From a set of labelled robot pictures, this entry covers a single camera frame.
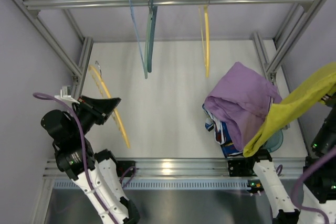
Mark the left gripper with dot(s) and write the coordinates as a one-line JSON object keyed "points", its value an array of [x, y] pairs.
{"points": [[92, 110]]}

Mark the yellow-green trousers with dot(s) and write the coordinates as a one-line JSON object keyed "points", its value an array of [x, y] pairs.
{"points": [[319, 87]]}

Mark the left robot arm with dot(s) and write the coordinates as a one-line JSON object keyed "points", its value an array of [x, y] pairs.
{"points": [[98, 175]]}

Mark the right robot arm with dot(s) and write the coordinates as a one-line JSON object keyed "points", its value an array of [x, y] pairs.
{"points": [[312, 199]]}

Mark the dark green hanger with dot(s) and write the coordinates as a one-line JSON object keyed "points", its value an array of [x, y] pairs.
{"points": [[150, 34]]}

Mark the yellow plastic hanger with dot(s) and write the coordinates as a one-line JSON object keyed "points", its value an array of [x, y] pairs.
{"points": [[204, 28]]}

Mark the colourful printed garment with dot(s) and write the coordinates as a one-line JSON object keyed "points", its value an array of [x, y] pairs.
{"points": [[221, 134]]}

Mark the purple garment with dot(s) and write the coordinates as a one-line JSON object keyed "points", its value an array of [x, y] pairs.
{"points": [[242, 99]]}

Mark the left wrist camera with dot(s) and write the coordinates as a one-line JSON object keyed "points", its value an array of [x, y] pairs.
{"points": [[65, 95]]}

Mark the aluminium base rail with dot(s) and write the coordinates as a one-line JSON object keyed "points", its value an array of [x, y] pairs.
{"points": [[187, 168]]}

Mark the slotted cable duct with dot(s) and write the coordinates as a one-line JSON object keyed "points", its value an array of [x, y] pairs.
{"points": [[191, 184]]}

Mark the light blue wire hanger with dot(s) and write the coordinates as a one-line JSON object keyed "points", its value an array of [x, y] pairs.
{"points": [[138, 39]]}

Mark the aluminium hanging rail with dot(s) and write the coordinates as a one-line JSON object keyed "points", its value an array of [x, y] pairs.
{"points": [[71, 4]]}

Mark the right aluminium frame post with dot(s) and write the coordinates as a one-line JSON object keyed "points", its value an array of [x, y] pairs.
{"points": [[291, 30]]}

